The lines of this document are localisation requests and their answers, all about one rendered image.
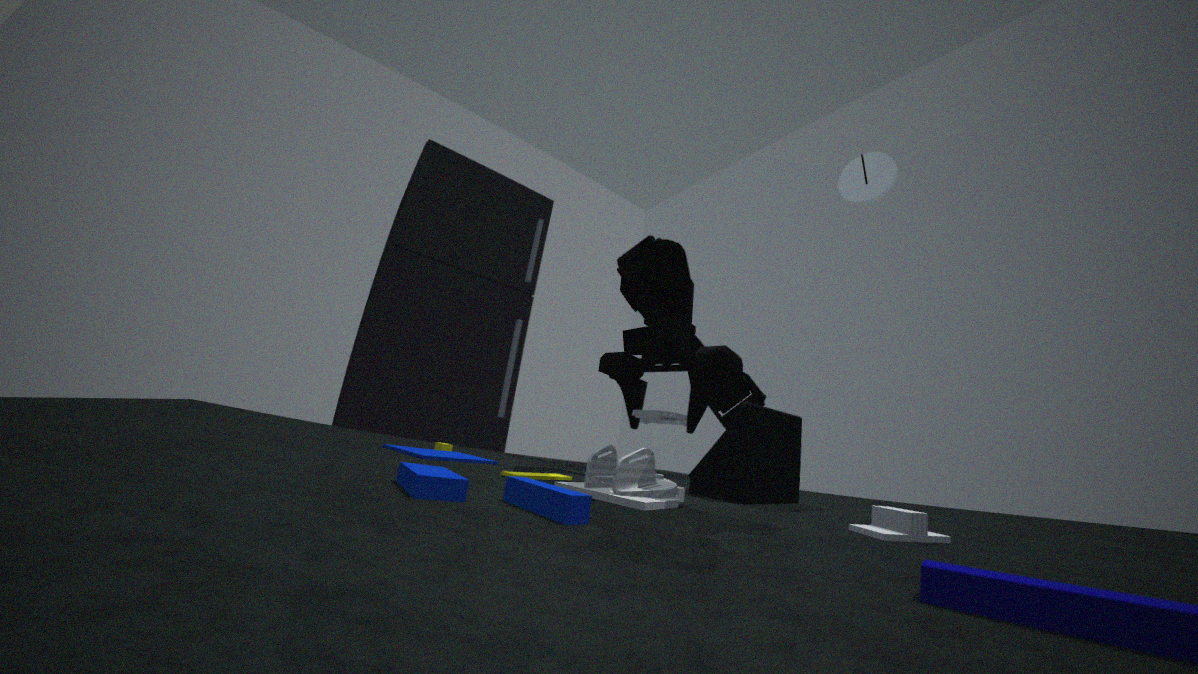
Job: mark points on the white plate with two round holes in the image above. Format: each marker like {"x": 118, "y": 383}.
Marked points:
{"x": 659, "y": 417}

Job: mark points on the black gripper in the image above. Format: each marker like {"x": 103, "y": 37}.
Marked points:
{"x": 708, "y": 369}

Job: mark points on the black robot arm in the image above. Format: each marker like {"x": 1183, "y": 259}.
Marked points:
{"x": 654, "y": 274}

